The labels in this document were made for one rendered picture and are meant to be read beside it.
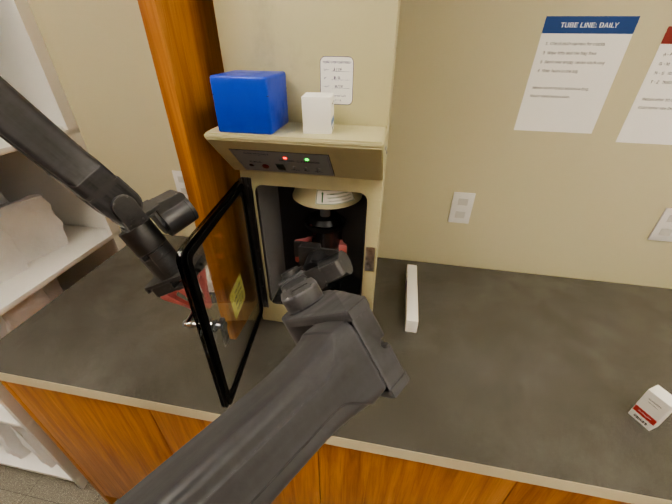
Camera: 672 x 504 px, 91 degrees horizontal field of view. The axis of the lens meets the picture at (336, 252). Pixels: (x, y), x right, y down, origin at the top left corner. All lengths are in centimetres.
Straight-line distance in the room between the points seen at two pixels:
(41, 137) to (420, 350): 88
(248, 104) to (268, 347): 62
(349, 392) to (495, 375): 76
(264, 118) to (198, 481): 53
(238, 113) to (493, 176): 84
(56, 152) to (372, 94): 50
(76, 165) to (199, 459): 48
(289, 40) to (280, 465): 64
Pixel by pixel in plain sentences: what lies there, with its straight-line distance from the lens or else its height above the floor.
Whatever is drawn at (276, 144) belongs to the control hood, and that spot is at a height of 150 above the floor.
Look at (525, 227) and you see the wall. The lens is 131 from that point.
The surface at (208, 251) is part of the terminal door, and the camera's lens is 62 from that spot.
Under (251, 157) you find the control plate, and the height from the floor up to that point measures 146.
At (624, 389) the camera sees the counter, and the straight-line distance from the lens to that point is 112.
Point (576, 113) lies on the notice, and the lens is 121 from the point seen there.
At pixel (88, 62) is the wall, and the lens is 152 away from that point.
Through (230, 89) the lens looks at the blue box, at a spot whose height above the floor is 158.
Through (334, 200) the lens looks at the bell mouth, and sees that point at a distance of 78.
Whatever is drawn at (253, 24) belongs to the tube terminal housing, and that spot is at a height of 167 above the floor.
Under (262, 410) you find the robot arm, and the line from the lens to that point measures 22.
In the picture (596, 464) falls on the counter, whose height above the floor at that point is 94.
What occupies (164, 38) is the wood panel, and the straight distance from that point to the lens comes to 70.
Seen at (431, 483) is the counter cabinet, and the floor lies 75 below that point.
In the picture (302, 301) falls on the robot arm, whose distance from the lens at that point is 32.
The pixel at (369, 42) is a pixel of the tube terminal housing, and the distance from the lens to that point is 67.
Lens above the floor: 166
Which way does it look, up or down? 33 degrees down
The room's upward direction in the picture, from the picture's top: straight up
